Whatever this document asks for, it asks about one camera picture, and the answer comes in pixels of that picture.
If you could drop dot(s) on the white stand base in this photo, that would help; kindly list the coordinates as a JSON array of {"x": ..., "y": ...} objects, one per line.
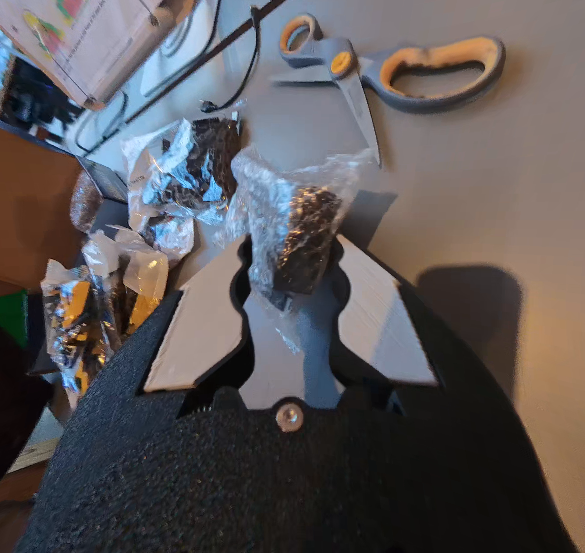
[{"x": 201, "y": 45}]

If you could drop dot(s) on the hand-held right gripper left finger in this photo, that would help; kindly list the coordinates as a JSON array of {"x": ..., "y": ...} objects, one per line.
[{"x": 201, "y": 333}]

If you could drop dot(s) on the blue robot kit box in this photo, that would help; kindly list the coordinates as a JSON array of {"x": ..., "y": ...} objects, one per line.
[{"x": 32, "y": 205}]

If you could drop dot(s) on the clear bag of dark pieces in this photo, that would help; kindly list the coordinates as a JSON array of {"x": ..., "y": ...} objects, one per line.
[{"x": 137, "y": 278}]

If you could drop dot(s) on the printed instruction sheet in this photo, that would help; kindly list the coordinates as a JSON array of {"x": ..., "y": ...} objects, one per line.
[{"x": 91, "y": 27}]

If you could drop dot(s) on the person's black garment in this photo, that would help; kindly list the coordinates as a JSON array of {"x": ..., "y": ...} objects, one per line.
[{"x": 18, "y": 402}]

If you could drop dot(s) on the clear bag of tan pieces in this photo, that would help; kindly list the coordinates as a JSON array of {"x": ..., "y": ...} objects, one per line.
[{"x": 73, "y": 306}]

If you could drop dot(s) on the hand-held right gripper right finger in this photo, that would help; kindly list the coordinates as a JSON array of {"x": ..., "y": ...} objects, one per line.
[{"x": 384, "y": 333}]

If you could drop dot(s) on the bubble wrap packet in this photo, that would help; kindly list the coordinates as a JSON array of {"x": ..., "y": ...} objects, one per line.
[
  {"x": 84, "y": 205},
  {"x": 301, "y": 233}
]

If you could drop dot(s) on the clear bag of grey pieces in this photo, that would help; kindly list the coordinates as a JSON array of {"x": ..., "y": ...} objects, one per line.
[{"x": 192, "y": 169}]

